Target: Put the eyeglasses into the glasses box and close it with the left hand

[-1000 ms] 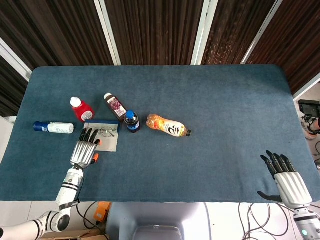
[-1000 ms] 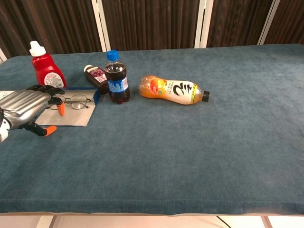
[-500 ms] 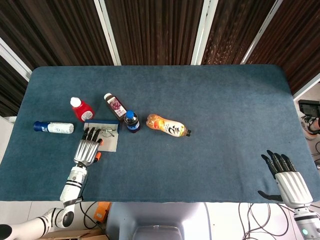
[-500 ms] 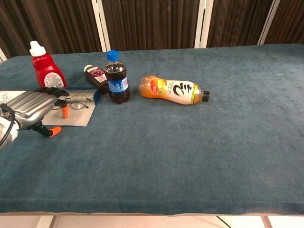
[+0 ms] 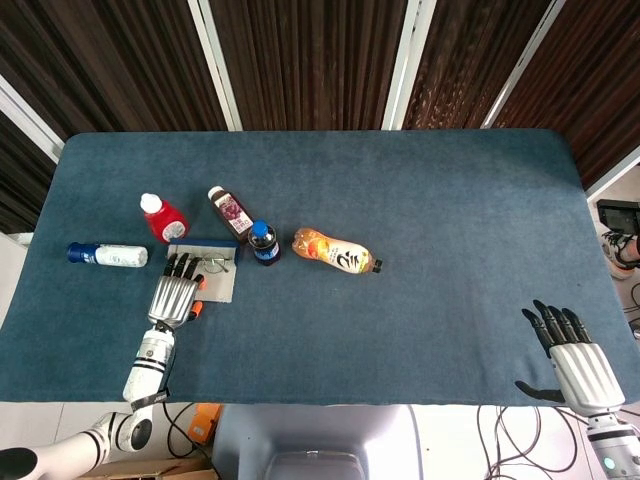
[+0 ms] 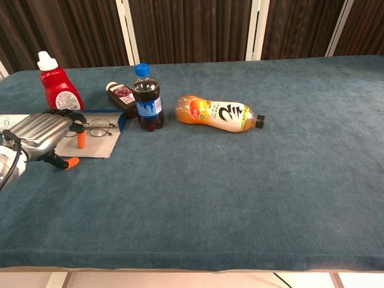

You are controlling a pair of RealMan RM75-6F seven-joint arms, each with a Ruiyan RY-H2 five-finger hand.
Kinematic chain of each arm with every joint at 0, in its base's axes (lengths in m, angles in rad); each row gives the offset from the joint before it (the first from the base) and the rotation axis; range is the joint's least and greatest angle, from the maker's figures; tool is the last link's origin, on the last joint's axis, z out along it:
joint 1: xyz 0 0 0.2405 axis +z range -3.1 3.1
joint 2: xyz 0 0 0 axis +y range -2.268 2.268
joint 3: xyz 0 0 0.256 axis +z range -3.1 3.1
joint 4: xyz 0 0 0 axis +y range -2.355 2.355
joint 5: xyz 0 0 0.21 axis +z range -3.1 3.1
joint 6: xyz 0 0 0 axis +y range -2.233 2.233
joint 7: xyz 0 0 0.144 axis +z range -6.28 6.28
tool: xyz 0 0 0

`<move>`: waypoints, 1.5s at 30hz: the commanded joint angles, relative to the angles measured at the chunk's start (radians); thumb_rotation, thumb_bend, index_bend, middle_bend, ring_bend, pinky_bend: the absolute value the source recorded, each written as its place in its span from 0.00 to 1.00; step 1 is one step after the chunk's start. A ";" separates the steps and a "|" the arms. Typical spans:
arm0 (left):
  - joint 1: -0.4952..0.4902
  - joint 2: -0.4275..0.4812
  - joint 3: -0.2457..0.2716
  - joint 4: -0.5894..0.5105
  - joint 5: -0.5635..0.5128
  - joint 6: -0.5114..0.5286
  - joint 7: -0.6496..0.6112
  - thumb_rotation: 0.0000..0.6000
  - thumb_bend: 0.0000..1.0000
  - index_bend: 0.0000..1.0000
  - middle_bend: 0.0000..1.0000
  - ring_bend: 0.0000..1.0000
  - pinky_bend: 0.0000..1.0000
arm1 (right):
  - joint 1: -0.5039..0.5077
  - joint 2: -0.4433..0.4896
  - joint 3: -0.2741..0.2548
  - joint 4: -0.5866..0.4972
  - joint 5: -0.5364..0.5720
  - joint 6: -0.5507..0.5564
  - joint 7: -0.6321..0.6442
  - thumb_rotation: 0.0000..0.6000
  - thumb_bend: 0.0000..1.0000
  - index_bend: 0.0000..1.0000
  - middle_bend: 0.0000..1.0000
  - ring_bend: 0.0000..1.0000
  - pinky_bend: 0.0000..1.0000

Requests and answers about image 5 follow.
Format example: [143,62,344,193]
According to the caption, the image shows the orange tea bottle black cap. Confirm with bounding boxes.
[291,227,385,277]

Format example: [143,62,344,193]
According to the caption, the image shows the eyeglasses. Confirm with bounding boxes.
[199,252,231,275]

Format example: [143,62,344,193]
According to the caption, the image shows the white partition post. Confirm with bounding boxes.
[0,74,66,164]
[187,0,244,132]
[584,144,640,201]
[479,0,566,130]
[382,0,436,131]

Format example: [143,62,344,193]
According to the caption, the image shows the cola bottle blue cap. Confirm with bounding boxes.
[247,220,282,268]

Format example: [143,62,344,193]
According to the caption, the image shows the brown slatted partition panel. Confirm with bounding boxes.
[0,0,229,151]
[492,0,640,189]
[0,112,59,235]
[209,0,409,132]
[404,0,551,131]

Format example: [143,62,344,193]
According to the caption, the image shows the orange device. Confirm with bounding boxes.
[189,403,223,444]

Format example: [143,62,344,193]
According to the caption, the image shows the black floor cable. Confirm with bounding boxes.
[166,403,211,459]

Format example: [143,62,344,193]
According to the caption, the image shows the brown cardboard box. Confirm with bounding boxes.
[89,455,219,480]

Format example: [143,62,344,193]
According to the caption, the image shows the blue glasses case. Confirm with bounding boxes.
[167,238,245,305]

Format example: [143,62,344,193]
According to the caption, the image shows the blue felt tablecloth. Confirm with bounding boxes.
[0,129,640,407]

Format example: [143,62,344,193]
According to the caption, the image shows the thin grey cable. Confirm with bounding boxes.
[474,404,581,480]

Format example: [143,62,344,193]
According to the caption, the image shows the white orange sneaker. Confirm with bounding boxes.
[601,229,640,280]

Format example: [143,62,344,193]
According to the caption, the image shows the red ketchup bottle white cap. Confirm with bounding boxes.
[140,192,191,245]

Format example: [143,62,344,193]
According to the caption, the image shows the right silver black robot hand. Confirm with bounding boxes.
[514,298,627,416]

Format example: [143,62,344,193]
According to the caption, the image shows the white bottle blue cap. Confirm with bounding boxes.
[66,241,150,269]

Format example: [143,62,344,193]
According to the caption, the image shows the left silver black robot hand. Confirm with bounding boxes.
[147,252,207,331]

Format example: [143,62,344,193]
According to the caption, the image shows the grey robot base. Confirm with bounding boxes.
[212,403,424,480]

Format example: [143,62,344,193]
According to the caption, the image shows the dark juice bottle white cap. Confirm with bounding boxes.
[207,185,256,244]

